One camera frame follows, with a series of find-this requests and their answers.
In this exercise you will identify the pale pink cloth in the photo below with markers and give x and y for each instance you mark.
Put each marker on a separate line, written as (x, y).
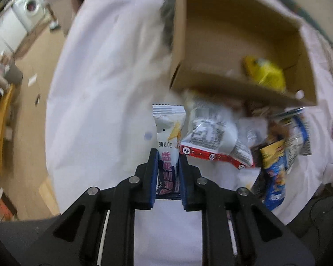
(326, 69)

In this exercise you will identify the white snack packet red edge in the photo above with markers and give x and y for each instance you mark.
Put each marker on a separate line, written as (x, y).
(211, 133)

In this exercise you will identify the white tablecloth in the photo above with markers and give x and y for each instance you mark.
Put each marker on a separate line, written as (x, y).
(105, 88)

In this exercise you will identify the white washing machine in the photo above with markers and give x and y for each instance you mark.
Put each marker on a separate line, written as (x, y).
(29, 7)

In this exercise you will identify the brown cardboard box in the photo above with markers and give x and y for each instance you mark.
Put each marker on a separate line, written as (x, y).
(233, 33)

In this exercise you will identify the white cabinet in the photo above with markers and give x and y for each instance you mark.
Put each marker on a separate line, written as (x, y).
(5, 34)

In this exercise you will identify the yellow wooden chair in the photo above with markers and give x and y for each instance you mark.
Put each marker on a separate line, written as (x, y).
(2, 133)

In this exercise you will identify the white blue snack packet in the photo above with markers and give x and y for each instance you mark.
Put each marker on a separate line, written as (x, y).
(295, 138)

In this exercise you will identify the blue yellow snack packet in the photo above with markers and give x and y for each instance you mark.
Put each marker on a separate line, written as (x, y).
(276, 177)

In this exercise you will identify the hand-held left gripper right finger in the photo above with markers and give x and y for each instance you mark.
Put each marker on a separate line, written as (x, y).
(183, 183)

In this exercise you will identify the small white snack packet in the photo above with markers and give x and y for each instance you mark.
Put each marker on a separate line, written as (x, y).
(254, 131)

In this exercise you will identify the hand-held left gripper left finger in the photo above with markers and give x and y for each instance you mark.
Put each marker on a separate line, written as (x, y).
(154, 178)

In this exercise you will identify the white purple snack packet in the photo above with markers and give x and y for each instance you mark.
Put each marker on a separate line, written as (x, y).
(168, 128)

